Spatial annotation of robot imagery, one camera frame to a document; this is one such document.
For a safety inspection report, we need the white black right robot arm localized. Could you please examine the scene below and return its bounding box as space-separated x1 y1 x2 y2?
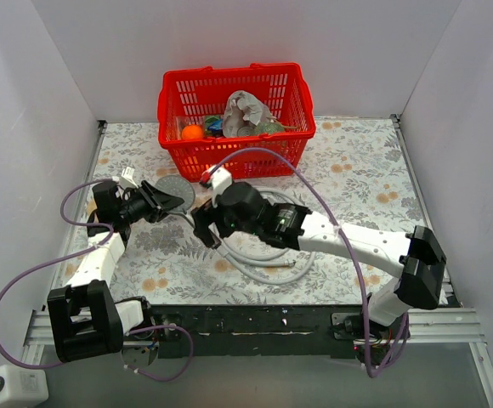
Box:
180 182 446 338

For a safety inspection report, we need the white box with knob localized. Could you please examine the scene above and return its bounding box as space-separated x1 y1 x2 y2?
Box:
0 365 49 408

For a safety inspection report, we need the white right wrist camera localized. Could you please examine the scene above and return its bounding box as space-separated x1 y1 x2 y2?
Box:
200 165 233 205

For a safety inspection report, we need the green glass item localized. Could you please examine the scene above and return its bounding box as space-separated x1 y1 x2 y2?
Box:
252 121 298 136

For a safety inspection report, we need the orange ball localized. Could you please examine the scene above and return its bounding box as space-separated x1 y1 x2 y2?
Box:
181 124 205 140

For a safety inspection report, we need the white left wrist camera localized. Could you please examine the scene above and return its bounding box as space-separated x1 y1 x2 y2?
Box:
112 167 139 189

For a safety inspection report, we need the floral patterned mat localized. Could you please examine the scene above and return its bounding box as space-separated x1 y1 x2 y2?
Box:
110 117 424 304

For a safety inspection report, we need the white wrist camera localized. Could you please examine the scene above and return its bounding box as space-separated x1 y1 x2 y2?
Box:
112 167 139 189
200 165 233 205

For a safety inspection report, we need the white shower hose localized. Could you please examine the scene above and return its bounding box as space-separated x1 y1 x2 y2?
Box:
217 185 316 285

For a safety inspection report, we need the colourful small toy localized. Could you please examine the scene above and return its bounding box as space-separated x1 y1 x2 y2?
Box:
203 115 224 138

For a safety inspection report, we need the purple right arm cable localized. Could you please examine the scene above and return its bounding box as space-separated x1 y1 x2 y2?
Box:
201 148 411 378

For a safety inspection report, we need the aluminium frame rail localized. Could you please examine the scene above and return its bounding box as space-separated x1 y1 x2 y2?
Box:
24 308 486 347

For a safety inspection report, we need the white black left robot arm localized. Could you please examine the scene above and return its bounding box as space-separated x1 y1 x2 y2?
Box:
47 178 184 363

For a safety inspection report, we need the red plastic basket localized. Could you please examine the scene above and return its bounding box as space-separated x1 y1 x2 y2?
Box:
158 62 316 182

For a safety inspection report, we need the grey shower head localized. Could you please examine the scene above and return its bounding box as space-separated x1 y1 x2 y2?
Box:
156 174 196 227

